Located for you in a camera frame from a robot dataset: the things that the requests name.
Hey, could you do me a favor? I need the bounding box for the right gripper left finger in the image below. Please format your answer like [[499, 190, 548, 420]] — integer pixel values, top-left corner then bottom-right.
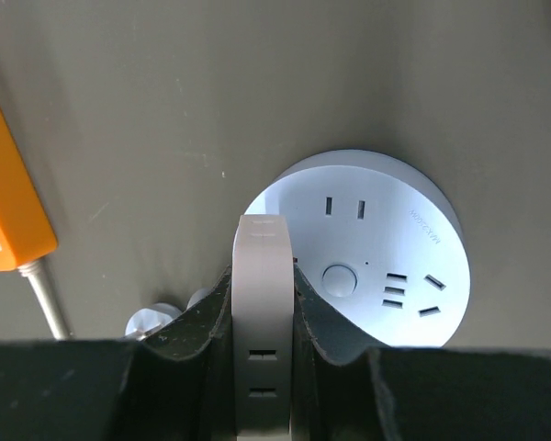
[[0, 271, 234, 440]]

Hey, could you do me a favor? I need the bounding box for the white usb charger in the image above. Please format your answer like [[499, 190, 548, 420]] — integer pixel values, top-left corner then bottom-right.
[[231, 215, 295, 436]]

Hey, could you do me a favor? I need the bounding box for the blue socket grey cord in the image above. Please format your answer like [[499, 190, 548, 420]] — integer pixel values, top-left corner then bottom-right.
[[124, 287, 212, 344]]

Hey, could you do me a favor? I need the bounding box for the white cord with plug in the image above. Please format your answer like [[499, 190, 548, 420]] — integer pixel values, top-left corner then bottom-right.
[[17, 259, 70, 341]]

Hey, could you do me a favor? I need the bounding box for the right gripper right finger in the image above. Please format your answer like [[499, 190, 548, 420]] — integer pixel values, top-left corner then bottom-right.
[[291, 270, 551, 440]]

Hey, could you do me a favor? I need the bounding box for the blue round power socket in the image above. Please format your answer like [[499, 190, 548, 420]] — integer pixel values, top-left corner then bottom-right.
[[247, 150, 470, 347]]

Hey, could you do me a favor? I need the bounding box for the orange power strip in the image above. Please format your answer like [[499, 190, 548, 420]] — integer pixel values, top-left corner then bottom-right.
[[0, 108, 58, 272]]

